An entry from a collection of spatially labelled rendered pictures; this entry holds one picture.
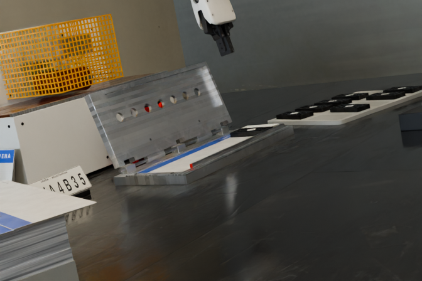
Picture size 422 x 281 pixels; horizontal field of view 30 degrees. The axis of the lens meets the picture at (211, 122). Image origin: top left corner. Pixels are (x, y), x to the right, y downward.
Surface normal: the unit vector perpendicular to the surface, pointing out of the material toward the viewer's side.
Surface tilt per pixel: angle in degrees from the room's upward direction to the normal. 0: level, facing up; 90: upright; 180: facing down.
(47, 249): 90
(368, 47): 90
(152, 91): 74
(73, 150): 90
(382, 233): 0
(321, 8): 90
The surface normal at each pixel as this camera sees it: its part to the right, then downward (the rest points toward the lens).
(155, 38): 0.80, -0.06
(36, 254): 0.55, 0.02
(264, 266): -0.18, -0.97
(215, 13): 0.70, -0.26
